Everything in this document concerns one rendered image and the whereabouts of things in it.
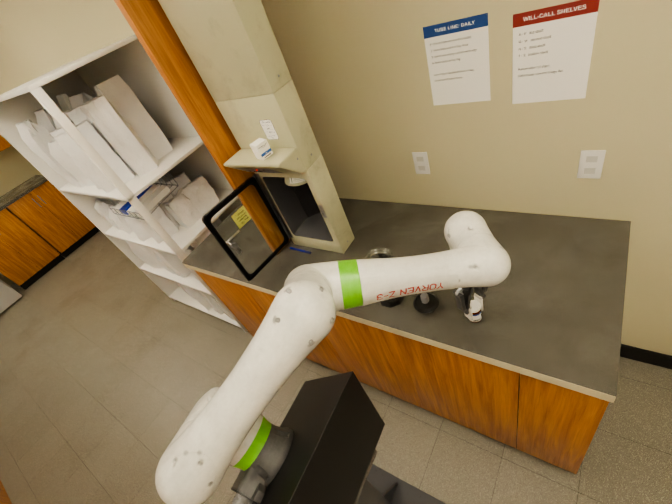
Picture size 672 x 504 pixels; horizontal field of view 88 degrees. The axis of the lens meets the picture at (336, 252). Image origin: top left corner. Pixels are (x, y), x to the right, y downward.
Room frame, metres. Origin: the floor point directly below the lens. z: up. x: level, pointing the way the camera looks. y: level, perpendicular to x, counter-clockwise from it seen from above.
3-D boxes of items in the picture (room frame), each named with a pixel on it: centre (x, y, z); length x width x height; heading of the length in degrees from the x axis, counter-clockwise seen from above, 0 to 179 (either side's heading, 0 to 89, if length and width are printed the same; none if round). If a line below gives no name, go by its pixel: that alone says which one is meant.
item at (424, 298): (0.77, -0.22, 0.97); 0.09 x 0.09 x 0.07
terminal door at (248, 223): (1.38, 0.31, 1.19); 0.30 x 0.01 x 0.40; 125
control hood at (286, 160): (1.32, 0.12, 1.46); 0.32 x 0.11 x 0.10; 42
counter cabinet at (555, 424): (1.28, -0.09, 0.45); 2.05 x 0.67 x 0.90; 42
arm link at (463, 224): (0.64, -0.34, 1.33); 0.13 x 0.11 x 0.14; 169
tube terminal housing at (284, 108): (1.45, -0.02, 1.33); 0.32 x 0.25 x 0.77; 42
